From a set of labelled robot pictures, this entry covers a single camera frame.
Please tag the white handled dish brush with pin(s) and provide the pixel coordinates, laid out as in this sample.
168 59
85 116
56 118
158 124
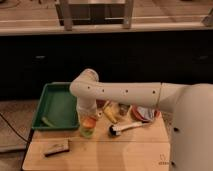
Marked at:
116 130

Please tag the green vegetable in tray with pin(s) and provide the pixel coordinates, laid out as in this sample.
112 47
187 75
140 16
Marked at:
47 122

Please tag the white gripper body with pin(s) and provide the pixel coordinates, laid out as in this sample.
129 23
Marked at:
86 107

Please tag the red plate with cloth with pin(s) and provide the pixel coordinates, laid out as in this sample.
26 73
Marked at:
144 114

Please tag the wooden block with dark base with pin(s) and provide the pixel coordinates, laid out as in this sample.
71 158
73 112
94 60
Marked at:
56 147

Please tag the wooden shelf frame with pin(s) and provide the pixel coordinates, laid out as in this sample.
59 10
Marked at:
94 12

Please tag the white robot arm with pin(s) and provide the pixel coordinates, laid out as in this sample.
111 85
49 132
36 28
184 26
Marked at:
191 106

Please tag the green plastic tray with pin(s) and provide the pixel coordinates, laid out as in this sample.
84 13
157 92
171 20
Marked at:
58 105

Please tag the green plastic cup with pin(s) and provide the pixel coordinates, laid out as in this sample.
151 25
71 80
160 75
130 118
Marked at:
86 130

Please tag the orange apple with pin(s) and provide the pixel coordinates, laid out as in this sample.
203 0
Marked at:
89 123

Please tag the yellow banana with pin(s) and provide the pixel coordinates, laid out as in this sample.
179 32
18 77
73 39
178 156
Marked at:
109 111

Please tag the small metal cup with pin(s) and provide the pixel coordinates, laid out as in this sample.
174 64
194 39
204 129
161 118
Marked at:
123 109

